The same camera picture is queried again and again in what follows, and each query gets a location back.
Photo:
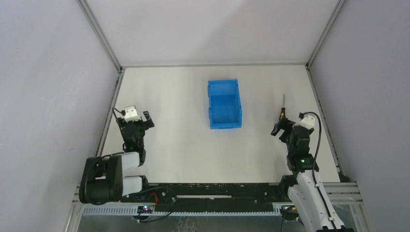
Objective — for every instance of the blue plastic bin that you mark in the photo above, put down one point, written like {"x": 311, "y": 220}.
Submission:
{"x": 225, "y": 109}

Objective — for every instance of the white slotted cable duct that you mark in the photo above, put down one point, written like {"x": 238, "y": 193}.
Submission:
{"x": 131, "y": 210}

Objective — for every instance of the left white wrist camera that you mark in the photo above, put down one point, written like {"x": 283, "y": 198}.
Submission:
{"x": 131, "y": 114}

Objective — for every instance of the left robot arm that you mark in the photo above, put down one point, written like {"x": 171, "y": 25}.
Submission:
{"x": 103, "y": 180}

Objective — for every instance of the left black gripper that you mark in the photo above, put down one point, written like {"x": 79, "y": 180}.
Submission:
{"x": 135, "y": 124}

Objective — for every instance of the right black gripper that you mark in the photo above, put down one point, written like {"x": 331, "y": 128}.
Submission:
{"x": 286, "y": 128}

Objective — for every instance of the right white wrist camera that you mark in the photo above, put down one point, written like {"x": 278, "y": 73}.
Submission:
{"x": 307, "y": 121}

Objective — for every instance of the black yellow screwdriver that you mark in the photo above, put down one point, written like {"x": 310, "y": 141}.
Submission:
{"x": 283, "y": 109}

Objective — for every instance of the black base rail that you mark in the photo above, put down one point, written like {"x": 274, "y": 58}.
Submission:
{"x": 168, "y": 196}

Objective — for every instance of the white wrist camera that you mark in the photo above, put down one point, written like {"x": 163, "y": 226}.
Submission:
{"x": 131, "y": 114}
{"x": 307, "y": 121}

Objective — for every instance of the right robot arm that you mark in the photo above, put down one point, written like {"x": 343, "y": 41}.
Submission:
{"x": 304, "y": 186}

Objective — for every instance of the small electronics board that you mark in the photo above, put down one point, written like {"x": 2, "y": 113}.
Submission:
{"x": 145, "y": 209}

